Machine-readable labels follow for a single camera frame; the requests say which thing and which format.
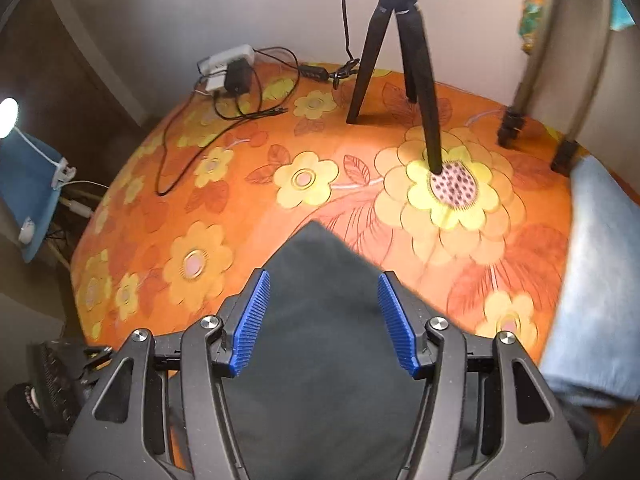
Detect black power adapter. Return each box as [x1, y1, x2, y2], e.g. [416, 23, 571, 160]
[225, 60, 252, 96]

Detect wooden rack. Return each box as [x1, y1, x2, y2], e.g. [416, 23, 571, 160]
[47, 187, 101, 271]

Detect black camera cable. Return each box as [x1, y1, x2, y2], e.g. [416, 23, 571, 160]
[334, 0, 361, 90]

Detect light blue folded towel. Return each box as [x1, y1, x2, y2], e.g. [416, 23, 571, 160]
[540, 155, 640, 411]

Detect orange floral bedsheet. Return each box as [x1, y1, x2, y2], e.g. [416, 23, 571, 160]
[70, 62, 640, 466]

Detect white power strip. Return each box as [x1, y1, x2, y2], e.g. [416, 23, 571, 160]
[196, 45, 255, 73]

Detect wooden door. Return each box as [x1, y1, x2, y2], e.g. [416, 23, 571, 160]
[0, 0, 151, 131]

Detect white cable with inline adapter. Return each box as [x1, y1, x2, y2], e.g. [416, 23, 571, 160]
[60, 180, 108, 218]

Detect dark green pants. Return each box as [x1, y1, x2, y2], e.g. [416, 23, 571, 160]
[167, 220, 603, 480]

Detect black tripod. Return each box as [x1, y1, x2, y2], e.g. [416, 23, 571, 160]
[346, 0, 444, 175]

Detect white clip-on lamp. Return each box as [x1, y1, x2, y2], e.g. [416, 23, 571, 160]
[0, 97, 78, 191]

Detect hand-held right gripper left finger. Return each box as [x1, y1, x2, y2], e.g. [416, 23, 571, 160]
[62, 268, 273, 480]

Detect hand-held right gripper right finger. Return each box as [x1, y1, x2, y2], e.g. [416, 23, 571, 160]
[377, 270, 588, 480]

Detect grey stand with black feet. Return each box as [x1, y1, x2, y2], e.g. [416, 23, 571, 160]
[497, 0, 616, 177]

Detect light blue cloth piece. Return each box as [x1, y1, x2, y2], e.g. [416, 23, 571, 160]
[611, 0, 636, 31]

